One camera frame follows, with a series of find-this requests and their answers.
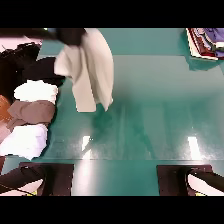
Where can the orange-brown garment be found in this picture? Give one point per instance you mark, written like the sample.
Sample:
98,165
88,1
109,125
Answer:
4,108

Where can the brown garment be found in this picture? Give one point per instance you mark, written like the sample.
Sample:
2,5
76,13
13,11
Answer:
33,111

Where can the dark red garment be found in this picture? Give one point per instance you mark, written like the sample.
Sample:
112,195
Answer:
201,45

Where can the beige garment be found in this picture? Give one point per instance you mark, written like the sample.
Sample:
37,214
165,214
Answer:
93,66

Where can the purple garment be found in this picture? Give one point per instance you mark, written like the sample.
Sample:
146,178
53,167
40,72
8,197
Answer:
215,33

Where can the white garment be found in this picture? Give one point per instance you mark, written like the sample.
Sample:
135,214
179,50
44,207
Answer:
36,91
25,141

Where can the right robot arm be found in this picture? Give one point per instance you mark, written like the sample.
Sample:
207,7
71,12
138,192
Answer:
208,178

